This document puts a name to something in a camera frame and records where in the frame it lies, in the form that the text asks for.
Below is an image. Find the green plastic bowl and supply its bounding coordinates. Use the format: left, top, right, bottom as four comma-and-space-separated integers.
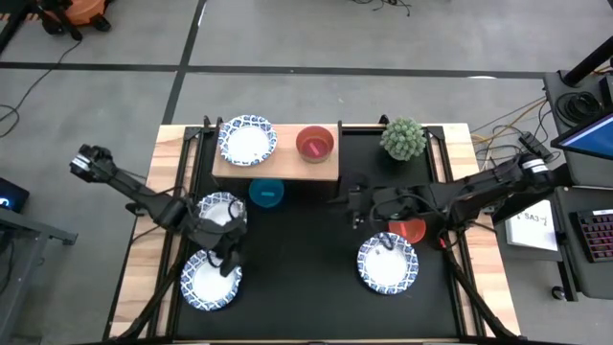
295, 125, 336, 165

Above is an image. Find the red plastic bowl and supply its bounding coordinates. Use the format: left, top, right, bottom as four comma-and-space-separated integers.
387, 218, 427, 245

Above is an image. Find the backlit keyboard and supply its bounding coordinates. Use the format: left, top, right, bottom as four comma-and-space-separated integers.
576, 208, 613, 264

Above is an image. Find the white paper sign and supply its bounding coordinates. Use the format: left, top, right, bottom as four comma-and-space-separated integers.
505, 212, 560, 253

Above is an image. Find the coiled black cable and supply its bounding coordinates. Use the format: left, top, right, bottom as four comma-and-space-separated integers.
556, 89, 605, 127

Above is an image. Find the black power strip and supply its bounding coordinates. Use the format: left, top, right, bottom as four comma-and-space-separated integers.
518, 131, 556, 164

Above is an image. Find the black cable bundle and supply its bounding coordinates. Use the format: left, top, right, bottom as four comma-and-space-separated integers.
352, 0, 413, 18

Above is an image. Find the black pole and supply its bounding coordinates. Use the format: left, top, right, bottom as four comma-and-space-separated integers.
562, 35, 613, 88

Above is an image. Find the orange shop vacuum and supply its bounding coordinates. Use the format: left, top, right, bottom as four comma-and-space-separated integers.
37, 0, 114, 35

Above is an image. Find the black table mat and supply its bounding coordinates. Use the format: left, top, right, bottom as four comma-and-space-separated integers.
174, 126, 461, 339

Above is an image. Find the wooden shelf board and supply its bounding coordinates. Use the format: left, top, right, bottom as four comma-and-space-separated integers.
212, 123, 340, 182

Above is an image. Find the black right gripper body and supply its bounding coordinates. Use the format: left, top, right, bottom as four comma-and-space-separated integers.
348, 184, 401, 222

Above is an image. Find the black device with blue light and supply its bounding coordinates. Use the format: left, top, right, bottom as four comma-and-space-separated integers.
0, 176, 31, 215

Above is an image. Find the blue patterned paper plate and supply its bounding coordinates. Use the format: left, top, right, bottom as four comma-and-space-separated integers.
217, 114, 279, 168
356, 231, 420, 295
195, 191, 248, 226
180, 248, 243, 311

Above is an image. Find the black shelf post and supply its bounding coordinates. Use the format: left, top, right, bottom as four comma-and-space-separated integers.
336, 119, 347, 193

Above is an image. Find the computer monitor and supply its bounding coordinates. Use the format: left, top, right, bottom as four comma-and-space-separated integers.
550, 112, 613, 162

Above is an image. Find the grey metal desk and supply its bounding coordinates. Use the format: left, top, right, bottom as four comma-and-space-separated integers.
0, 206, 79, 345

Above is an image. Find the grey desk with keyboard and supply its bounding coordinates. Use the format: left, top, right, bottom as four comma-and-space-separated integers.
550, 185, 613, 302

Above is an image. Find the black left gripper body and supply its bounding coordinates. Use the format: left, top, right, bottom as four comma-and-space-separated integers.
203, 215, 248, 253

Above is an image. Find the teal plastic bowl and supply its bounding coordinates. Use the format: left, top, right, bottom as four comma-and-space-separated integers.
247, 178, 285, 209

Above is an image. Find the green artificial succulent plant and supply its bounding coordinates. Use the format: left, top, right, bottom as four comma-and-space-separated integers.
379, 117, 428, 162

